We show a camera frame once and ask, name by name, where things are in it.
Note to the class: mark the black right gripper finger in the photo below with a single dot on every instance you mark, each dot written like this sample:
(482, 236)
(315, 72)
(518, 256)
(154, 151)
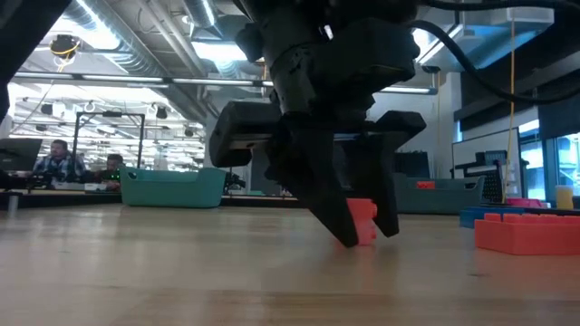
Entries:
(385, 181)
(317, 181)

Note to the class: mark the long orange toy brick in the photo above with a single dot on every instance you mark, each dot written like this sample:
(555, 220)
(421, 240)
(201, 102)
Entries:
(426, 185)

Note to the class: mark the small orange toy brick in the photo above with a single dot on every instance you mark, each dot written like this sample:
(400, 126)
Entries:
(364, 222)

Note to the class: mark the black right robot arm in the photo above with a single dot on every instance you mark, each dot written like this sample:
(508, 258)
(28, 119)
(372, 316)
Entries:
(317, 9)

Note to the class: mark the black background robot arm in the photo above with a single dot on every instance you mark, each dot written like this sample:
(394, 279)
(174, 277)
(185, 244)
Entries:
(234, 181)

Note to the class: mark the black cabinet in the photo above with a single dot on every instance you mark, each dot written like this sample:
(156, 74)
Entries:
(414, 163)

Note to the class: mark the grey-blue plastic bin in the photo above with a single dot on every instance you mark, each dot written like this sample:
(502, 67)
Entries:
(448, 199)

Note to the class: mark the linear ceiling light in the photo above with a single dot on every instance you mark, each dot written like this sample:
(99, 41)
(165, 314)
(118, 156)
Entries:
(213, 82)
(408, 89)
(47, 76)
(122, 78)

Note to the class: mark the whiteboard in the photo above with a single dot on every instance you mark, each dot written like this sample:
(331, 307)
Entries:
(471, 142)

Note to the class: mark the blue toy brick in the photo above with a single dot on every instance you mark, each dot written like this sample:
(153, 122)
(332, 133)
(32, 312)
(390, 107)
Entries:
(476, 216)

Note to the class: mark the black pegboard rack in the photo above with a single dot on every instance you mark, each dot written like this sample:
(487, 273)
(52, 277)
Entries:
(491, 158)

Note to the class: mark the pink toy brick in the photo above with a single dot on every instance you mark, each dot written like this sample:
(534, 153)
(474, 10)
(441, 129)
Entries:
(523, 202)

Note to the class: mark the teal plastic bin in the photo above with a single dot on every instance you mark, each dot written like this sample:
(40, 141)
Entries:
(172, 192)

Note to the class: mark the yellow cup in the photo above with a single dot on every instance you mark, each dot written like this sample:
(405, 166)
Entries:
(564, 198)

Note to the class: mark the person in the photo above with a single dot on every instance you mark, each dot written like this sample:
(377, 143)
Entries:
(113, 163)
(59, 163)

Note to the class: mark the white tray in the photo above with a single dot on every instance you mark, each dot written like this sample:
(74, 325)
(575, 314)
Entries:
(72, 186)

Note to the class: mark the black computer monitor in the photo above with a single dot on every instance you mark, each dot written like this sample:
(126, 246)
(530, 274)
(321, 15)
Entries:
(18, 156)

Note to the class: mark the black aluminium frame rail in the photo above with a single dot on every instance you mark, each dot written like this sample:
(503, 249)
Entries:
(45, 201)
(254, 202)
(557, 211)

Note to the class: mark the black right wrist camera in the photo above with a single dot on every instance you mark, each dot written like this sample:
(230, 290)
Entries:
(367, 54)

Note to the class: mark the silver spiral air duct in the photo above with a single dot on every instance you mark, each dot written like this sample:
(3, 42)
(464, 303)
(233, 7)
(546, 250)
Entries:
(201, 13)

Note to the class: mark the black wall camera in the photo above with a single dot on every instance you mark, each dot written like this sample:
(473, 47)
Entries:
(430, 69)

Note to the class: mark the black gantry frame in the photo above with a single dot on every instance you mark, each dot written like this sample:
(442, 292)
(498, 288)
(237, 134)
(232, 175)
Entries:
(142, 140)

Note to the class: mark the grey metal post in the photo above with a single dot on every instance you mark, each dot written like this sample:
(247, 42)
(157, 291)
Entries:
(13, 206)

